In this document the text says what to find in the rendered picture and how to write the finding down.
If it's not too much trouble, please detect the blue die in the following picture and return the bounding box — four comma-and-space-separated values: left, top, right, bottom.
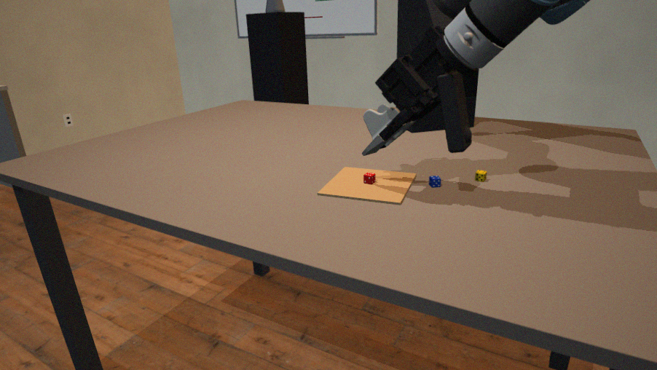
429, 176, 441, 188

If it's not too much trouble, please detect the orange flat mat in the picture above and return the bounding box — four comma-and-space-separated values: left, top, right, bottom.
318, 167, 417, 205

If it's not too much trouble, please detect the yellow die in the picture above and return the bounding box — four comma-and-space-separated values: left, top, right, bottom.
475, 170, 487, 182

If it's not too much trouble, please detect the red die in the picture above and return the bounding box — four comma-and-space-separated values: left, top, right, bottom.
363, 173, 376, 185

